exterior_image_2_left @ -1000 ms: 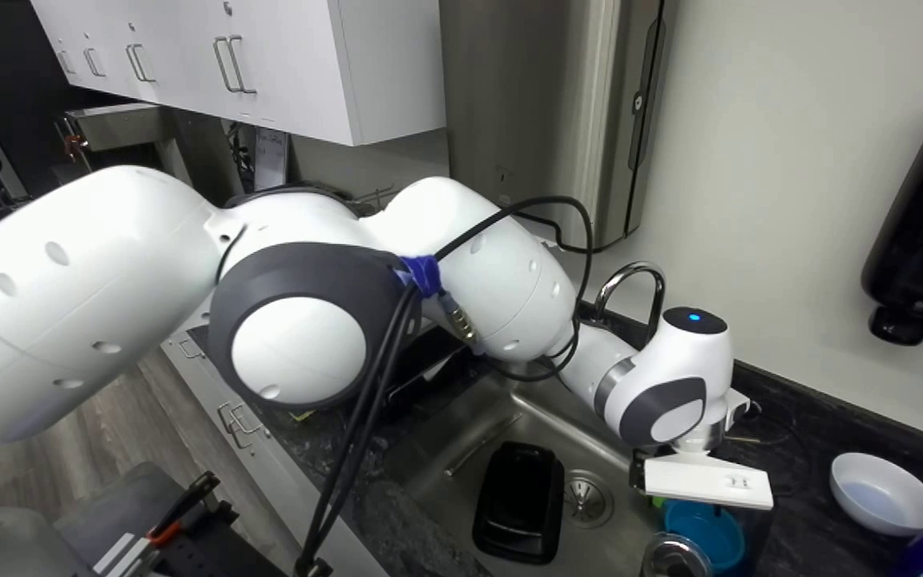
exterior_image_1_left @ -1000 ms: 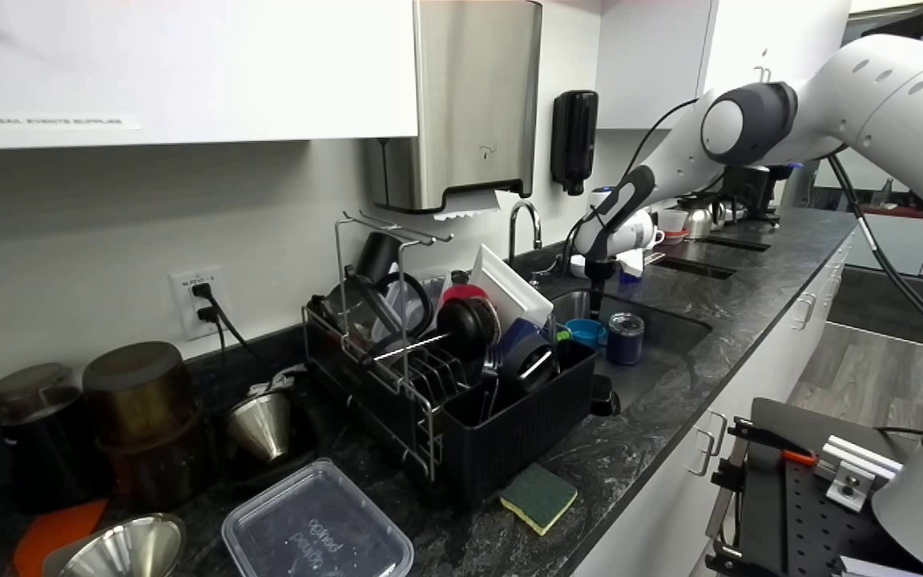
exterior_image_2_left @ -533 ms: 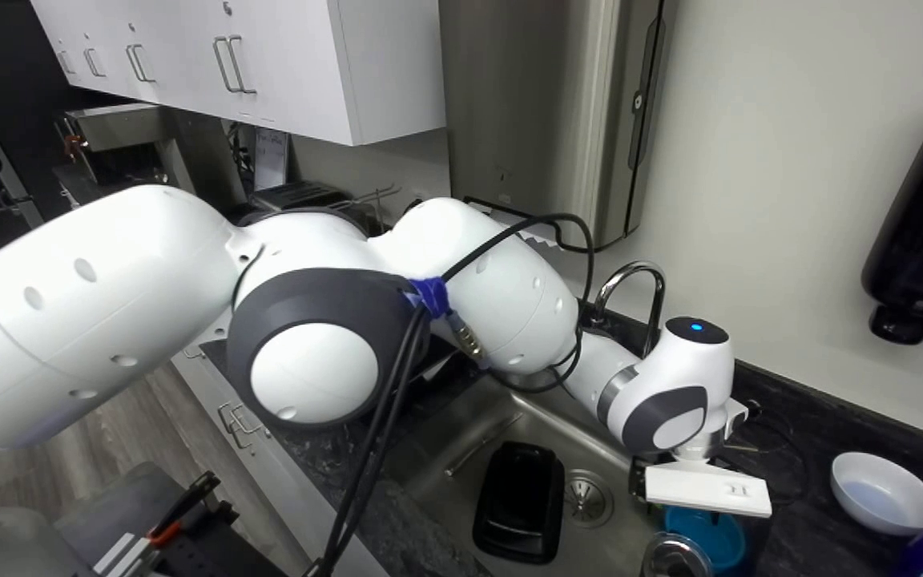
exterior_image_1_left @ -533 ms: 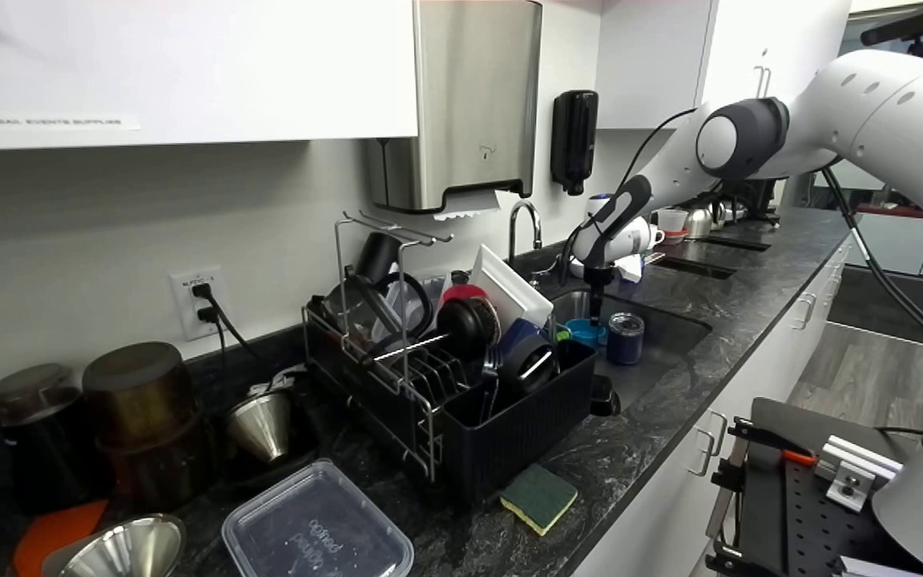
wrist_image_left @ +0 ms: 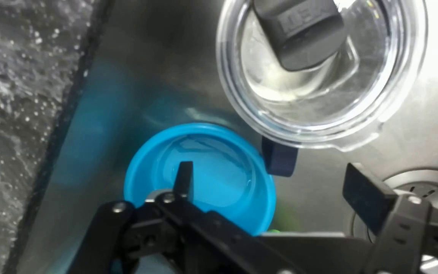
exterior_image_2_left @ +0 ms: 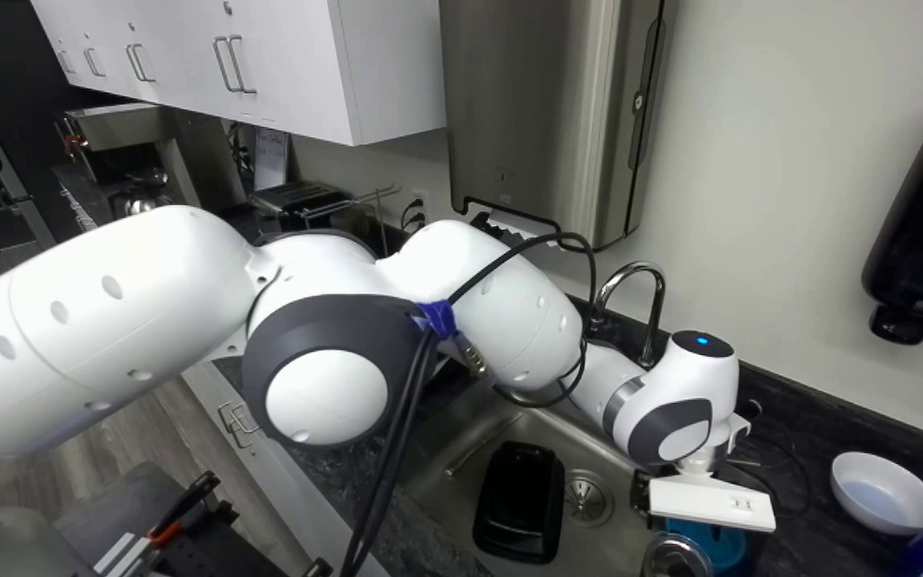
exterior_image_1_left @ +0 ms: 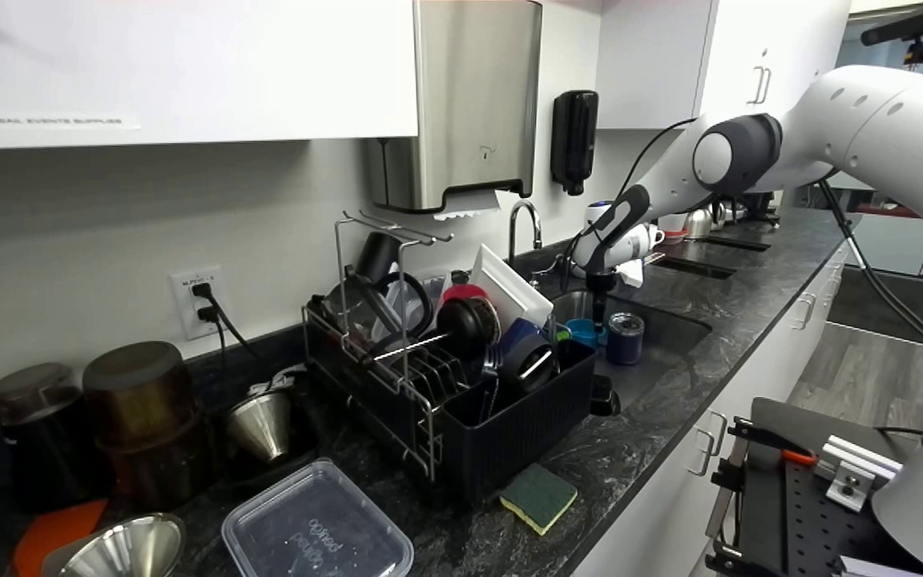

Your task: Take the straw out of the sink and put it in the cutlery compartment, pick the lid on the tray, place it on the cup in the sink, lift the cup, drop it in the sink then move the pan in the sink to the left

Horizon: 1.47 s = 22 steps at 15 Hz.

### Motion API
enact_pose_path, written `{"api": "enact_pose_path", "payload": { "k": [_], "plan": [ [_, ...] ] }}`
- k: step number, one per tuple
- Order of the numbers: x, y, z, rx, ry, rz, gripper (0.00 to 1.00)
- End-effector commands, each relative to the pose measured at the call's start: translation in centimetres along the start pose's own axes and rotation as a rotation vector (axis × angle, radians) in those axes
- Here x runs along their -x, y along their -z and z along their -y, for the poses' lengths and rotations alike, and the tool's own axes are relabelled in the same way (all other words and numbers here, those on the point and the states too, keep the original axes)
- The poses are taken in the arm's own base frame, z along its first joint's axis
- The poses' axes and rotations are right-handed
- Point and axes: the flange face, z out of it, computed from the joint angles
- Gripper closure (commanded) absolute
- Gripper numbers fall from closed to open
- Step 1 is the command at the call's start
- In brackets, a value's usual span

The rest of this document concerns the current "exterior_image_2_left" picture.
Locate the white base cabinet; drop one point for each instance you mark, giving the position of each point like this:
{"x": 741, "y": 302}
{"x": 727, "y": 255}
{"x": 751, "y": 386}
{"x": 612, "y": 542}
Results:
{"x": 256, "y": 451}

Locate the aluminium bracket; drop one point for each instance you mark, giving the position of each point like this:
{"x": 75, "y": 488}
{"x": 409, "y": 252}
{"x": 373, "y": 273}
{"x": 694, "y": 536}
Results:
{"x": 119, "y": 554}

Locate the small white bowl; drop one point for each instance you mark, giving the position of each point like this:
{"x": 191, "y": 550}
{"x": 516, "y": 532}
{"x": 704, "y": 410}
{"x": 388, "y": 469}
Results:
{"x": 885, "y": 494}

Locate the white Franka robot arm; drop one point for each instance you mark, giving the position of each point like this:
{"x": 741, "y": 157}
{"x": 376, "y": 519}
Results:
{"x": 111, "y": 323}

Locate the black cup in sink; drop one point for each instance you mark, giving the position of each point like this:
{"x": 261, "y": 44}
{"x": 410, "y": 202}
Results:
{"x": 519, "y": 500}

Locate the stainless steel sink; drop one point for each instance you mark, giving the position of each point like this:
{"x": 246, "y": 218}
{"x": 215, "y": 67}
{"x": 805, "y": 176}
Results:
{"x": 450, "y": 460}

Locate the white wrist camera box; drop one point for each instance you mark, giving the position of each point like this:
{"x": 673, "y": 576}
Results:
{"x": 712, "y": 500}

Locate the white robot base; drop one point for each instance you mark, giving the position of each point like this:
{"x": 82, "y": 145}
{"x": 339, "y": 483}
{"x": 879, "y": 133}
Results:
{"x": 1, "y": 547}

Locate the chrome sink faucet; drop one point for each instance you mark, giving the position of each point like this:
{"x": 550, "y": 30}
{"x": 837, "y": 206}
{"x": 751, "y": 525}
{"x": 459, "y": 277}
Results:
{"x": 639, "y": 280}

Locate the clear plastic tumbler lid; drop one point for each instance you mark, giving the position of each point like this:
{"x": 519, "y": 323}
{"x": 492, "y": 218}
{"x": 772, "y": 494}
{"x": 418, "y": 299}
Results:
{"x": 677, "y": 552}

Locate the steel sink drain strainer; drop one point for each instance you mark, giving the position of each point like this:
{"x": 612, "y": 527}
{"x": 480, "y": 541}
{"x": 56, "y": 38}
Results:
{"x": 590, "y": 498}

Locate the black breadboard table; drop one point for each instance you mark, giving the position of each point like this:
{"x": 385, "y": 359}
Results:
{"x": 215, "y": 547}

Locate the stainless paper towel dispenser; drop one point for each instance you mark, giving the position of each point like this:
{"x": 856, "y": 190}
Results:
{"x": 547, "y": 108}

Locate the shiny steel pot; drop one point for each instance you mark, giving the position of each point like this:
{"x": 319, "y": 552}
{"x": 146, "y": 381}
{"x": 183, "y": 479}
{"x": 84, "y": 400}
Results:
{"x": 134, "y": 202}

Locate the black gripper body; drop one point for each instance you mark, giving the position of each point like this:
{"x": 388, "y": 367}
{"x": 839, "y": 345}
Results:
{"x": 641, "y": 494}

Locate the orange black clamp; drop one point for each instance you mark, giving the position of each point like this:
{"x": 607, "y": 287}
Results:
{"x": 191, "y": 500}

